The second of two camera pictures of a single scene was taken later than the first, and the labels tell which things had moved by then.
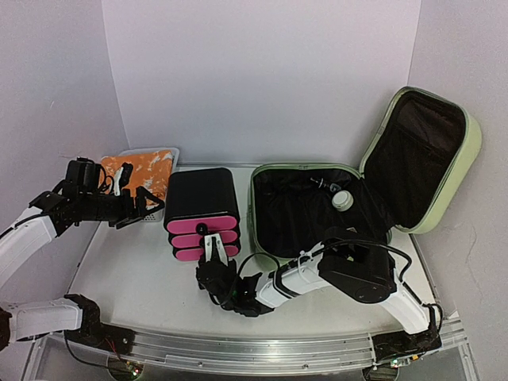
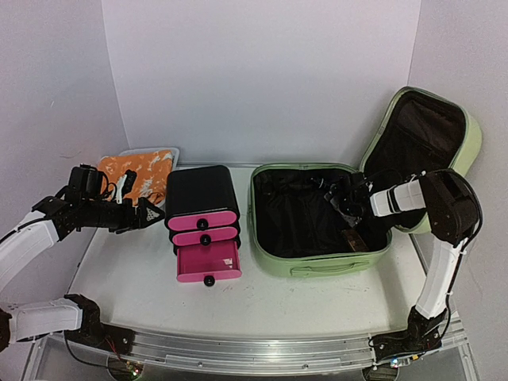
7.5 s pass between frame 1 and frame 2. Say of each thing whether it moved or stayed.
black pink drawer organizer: stayed
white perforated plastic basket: stayed
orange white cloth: stayed
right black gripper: moved
